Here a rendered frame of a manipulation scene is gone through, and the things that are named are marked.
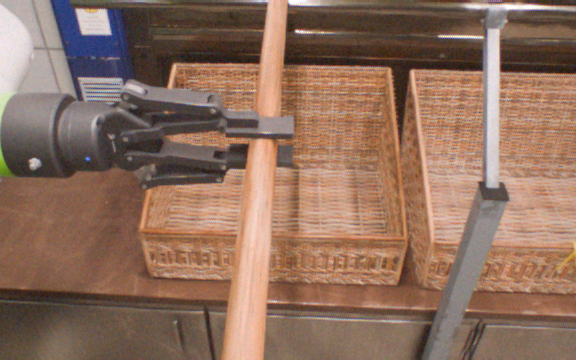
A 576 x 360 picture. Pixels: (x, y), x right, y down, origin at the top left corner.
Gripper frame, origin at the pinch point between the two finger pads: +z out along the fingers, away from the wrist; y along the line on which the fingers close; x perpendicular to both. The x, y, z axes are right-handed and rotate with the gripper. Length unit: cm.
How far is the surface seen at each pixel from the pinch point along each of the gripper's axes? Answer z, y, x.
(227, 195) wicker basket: -13, 61, -56
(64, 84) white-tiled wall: -59, 44, -80
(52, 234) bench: -54, 62, -41
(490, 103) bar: 35.7, 14.4, -30.7
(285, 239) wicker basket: 2, 47, -29
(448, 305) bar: 34, 53, -18
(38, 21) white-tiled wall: -62, 25, -80
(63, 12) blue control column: -53, 21, -77
